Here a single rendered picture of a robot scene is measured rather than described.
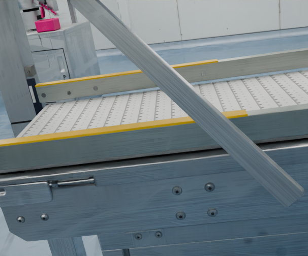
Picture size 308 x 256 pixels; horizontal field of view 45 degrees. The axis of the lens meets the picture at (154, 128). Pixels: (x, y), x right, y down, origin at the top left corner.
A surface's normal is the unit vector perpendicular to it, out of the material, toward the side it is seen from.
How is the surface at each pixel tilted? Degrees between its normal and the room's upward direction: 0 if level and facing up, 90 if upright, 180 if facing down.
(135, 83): 90
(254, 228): 90
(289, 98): 0
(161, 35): 90
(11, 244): 0
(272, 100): 0
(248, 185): 90
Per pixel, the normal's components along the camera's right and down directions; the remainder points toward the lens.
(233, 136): -0.58, 0.34
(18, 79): -0.04, 0.38
